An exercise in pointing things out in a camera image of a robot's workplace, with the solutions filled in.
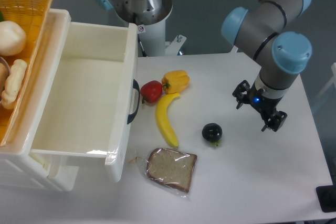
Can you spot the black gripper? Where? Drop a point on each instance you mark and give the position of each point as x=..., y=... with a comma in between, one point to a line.
x=262, y=103

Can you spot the dark purple mangosteen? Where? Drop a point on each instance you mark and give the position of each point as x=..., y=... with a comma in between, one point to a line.
x=212, y=133

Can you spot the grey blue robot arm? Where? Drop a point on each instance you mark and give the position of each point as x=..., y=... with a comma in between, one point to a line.
x=259, y=34

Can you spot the yellow bell pepper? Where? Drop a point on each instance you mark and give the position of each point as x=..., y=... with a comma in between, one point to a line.
x=175, y=81

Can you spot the yellow banana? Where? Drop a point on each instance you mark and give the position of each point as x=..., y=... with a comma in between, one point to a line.
x=162, y=119

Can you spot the bread slice in plastic bag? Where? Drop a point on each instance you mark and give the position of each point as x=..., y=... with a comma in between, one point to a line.
x=168, y=169

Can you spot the red bell pepper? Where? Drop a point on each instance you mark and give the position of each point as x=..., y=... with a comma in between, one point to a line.
x=151, y=92

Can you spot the black device at table edge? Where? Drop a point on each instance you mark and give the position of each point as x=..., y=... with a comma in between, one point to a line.
x=326, y=198

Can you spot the white plastic drawer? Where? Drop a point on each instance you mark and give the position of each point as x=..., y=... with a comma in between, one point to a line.
x=91, y=104

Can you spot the pale twisted bread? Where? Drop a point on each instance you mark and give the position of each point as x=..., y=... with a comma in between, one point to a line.
x=13, y=84

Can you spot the white drawer cabinet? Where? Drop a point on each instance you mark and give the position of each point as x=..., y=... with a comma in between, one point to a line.
x=20, y=167

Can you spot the yellow woven basket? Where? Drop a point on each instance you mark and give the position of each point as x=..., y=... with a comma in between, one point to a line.
x=22, y=26

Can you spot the round white bun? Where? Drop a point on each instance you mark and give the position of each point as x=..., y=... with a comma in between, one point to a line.
x=13, y=38

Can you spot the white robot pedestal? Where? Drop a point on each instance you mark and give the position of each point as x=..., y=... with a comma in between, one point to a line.
x=152, y=41

